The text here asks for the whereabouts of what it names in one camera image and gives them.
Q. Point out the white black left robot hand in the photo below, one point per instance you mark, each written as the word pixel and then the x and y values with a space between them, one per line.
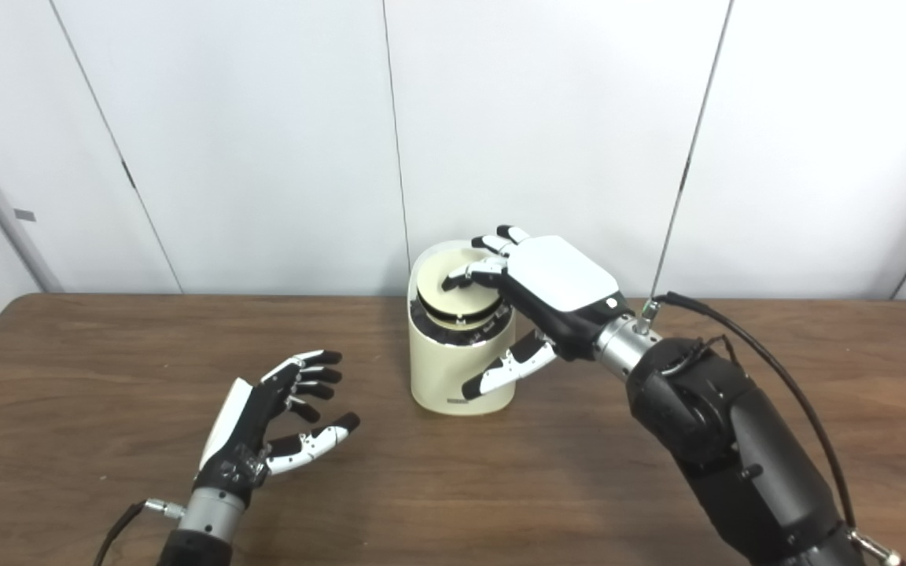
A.
pixel 244 424

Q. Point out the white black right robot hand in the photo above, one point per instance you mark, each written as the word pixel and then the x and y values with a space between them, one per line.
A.
pixel 559 279

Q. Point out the round cream bin lid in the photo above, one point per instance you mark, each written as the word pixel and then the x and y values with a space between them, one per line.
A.
pixel 449 303

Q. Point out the cream desktop trash bin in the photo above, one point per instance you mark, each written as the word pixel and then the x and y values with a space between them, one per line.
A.
pixel 445 369

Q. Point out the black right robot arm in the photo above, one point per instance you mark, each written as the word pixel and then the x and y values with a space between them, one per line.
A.
pixel 736 440

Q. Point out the black bin liner bag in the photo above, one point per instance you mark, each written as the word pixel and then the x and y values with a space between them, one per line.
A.
pixel 437 332

